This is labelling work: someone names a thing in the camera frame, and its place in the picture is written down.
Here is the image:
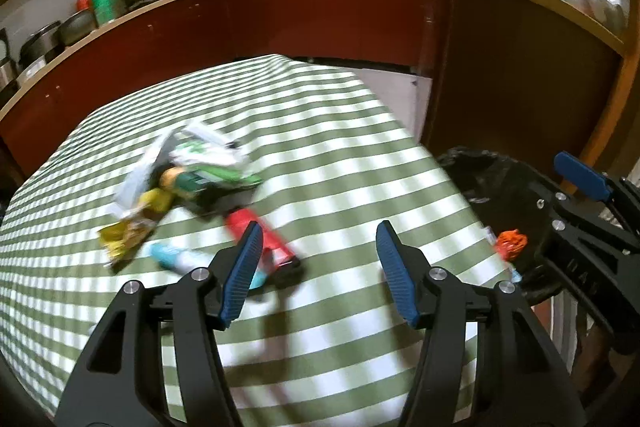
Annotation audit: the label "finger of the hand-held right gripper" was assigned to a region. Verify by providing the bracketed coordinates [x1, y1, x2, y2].
[554, 151, 640, 220]
[536, 188, 640, 254]

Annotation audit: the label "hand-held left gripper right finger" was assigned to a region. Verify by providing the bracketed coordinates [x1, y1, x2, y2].
[375, 220, 587, 427]

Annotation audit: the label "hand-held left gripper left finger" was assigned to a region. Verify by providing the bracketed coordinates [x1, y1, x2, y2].
[54, 221, 265, 427]

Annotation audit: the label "dark glass bottle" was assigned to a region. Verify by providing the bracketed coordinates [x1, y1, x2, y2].
[270, 257, 304, 289]

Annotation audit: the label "red plastic bag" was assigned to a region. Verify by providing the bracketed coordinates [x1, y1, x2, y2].
[226, 208, 297, 269]

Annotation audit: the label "orange plastic bag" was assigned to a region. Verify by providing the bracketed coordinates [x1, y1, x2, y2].
[495, 229, 529, 263]

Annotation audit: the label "light blue sachet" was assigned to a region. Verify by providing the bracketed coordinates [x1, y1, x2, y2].
[150, 242, 266, 291]

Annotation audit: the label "black trash bin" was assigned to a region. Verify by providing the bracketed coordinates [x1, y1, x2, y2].
[437, 147, 576, 308]

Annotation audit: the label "olive yellow wrapper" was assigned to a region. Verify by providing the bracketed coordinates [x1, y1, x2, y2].
[137, 188, 174, 222]

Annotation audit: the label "white green printed packet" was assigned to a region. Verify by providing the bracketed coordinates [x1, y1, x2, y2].
[170, 124, 264, 188]

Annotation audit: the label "long white sachet wrapper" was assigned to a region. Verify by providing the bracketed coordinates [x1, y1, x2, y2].
[114, 127, 174, 212]

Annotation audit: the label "yellow brown printed wrapper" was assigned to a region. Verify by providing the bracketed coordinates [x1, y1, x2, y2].
[97, 214, 157, 272]

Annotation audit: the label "green white checkered tablecloth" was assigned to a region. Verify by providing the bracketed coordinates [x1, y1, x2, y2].
[0, 53, 522, 427]

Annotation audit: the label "red-brown kitchen counter cabinets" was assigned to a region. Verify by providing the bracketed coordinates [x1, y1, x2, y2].
[0, 0, 636, 219]

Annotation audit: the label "grey metal basin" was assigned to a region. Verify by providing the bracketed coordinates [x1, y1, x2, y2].
[56, 9, 97, 46]

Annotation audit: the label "green thermos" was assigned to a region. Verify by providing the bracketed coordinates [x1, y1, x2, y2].
[91, 0, 115, 26]

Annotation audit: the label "large lidded pot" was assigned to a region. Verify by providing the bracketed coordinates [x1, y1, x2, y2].
[19, 21, 64, 64]

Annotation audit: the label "rice cooker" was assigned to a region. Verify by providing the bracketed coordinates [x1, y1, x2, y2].
[0, 27, 17, 94]

